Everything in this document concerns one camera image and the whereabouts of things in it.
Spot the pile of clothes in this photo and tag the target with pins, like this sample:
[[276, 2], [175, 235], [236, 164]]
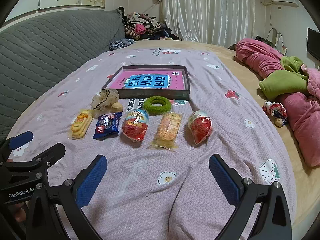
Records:
[[147, 27]]

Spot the small clown doll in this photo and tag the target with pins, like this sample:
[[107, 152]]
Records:
[[275, 111]]

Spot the yellow cake packet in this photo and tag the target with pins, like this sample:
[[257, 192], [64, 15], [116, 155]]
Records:
[[80, 124]]

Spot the blue cookie packet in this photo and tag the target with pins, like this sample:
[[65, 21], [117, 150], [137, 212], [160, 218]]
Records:
[[107, 126]]

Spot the grey quilted headboard cover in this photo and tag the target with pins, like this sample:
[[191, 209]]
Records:
[[50, 52]]

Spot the pink strawberry print blanket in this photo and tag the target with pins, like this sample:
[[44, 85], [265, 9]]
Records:
[[150, 180]]

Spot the person's left hand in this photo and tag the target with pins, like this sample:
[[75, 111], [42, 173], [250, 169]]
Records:
[[20, 212]]

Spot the beige bed sheet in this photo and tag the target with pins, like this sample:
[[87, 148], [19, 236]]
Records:
[[237, 67]]

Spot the pink quilt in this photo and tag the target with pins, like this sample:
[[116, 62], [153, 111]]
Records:
[[260, 57]]

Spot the orange cake packet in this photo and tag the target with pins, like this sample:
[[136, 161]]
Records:
[[167, 131]]

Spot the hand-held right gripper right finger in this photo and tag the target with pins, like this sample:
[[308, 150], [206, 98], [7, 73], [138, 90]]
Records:
[[222, 180]]

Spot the shallow grey cardboard box tray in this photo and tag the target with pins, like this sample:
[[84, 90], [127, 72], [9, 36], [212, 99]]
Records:
[[150, 95]]

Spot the black television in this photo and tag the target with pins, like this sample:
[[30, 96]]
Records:
[[313, 43]]

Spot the white satin curtain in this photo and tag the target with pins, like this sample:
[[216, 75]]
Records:
[[207, 10]]

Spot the cream fluffy plush toy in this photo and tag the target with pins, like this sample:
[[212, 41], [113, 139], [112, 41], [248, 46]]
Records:
[[105, 101]]

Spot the dark brown cloth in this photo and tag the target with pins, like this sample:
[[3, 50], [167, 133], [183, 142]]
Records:
[[232, 47]]

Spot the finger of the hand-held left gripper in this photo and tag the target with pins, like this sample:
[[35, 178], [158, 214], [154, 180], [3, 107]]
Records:
[[50, 153], [21, 139]]

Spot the blue patterned cloth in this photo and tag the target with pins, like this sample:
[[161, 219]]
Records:
[[121, 44]]

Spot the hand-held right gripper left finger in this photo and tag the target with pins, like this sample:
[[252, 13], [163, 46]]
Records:
[[91, 180]]

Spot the red snack bag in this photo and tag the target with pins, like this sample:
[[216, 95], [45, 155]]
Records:
[[135, 127]]

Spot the dark bag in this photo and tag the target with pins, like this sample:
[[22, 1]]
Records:
[[261, 40]]

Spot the green fleece blanket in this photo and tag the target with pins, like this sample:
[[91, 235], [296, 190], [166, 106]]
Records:
[[282, 82]]

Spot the white arched frame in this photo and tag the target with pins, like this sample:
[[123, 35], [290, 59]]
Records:
[[277, 33]]

